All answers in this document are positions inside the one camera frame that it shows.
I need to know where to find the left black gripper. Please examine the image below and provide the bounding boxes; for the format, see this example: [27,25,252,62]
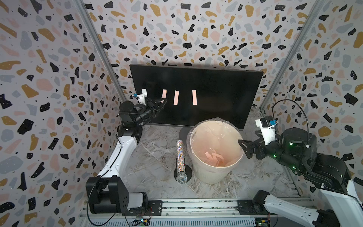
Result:
[134,99,167,128]

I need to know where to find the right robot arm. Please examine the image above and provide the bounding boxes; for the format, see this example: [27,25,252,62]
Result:
[238,127,363,227]

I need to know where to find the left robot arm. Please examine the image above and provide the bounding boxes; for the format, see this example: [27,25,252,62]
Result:
[86,97,167,214]

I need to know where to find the pink sticky note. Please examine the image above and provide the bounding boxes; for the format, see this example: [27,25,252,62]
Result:
[173,90,179,106]
[161,89,167,103]
[192,90,198,106]

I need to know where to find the black computer monitor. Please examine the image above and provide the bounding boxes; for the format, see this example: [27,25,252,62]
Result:
[130,64,263,130]

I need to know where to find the clear plastic bin liner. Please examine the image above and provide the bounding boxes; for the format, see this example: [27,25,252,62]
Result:
[187,118,244,168]

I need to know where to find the cream waste bin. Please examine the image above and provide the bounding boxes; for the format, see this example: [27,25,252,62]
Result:
[189,121,245,184]

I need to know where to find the pile of pink notes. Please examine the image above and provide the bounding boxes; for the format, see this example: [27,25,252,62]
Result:
[205,152,224,167]

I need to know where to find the black round microphone stand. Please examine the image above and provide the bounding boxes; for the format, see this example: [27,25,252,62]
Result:
[174,165,192,184]

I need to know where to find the sparkly handheld microphone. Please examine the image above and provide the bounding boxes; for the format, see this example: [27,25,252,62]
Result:
[176,140,188,184]

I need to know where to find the right green circuit board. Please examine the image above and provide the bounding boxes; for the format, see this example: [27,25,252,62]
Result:
[255,218,270,227]

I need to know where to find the green circuit board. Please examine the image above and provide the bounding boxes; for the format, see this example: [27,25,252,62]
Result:
[129,218,150,227]
[255,218,270,227]

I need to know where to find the left green circuit board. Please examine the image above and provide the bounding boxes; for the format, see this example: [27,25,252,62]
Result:
[129,218,150,227]

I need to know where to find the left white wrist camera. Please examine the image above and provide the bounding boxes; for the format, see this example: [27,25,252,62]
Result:
[133,89,147,105]

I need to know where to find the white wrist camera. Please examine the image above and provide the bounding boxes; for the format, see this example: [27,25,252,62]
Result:
[255,115,277,145]
[133,89,147,105]

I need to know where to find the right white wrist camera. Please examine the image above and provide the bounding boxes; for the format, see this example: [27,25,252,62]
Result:
[255,115,277,145]

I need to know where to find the left aluminium corner post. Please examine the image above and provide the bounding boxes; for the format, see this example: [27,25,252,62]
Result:
[73,0,128,102]

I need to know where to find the aluminium corner post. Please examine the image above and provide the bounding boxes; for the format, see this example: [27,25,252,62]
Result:
[73,0,128,102]
[259,0,324,111]

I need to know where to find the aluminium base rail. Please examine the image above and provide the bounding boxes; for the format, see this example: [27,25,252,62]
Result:
[79,198,315,227]

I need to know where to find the right aluminium corner post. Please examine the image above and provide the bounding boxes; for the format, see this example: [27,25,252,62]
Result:
[259,0,324,111]

